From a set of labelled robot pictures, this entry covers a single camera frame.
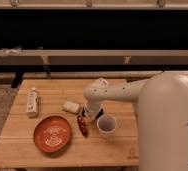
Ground black eraser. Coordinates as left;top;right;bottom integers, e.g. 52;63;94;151
81;105;105;119

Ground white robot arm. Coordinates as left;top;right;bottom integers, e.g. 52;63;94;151
83;73;188;171

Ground white cup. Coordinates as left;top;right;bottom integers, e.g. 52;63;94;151
97;114;117;138

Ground red chili pepper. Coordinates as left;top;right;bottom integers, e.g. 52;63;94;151
77;115;88;137

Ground white bottle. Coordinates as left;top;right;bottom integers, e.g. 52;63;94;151
26;87;39;118

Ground orange plate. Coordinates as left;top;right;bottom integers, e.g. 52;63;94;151
33;116;72;153

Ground wooden table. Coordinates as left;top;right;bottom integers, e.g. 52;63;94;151
0;79;139;168

